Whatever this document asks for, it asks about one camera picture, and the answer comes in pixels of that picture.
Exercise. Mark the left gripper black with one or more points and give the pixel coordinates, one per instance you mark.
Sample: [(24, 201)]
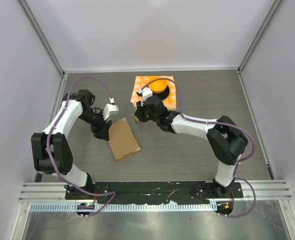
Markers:
[(104, 134)]

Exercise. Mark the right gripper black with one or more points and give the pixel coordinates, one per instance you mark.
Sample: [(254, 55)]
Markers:
[(139, 112)]

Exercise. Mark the brown cardboard express box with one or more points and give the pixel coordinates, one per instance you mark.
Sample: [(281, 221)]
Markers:
[(122, 140)]

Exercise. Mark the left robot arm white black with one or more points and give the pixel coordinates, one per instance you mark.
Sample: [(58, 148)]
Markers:
[(50, 149)]

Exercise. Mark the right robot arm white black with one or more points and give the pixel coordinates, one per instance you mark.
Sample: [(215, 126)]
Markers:
[(227, 143)]

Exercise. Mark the black round plate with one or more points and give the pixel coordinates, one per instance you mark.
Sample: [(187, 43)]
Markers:
[(164, 94)]

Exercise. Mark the orange checkered cloth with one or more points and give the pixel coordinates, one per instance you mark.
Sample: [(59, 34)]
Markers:
[(140, 81)]

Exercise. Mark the orange bowl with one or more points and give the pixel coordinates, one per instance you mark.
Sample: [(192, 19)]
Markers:
[(158, 86)]

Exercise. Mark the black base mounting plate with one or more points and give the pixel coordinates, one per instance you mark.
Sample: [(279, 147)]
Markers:
[(156, 192)]

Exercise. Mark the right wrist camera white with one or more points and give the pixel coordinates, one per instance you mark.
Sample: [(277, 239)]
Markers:
[(144, 93)]

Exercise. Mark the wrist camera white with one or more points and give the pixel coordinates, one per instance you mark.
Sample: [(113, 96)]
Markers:
[(110, 109), (144, 93)]

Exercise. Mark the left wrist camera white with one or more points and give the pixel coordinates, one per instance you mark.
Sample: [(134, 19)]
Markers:
[(110, 109)]

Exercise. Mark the aluminium frame rail front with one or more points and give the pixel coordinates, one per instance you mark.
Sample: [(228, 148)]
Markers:
[(55, 191)]

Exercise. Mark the white slotted cable duct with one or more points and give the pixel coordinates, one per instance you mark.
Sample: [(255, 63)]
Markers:
[(90, 207)]

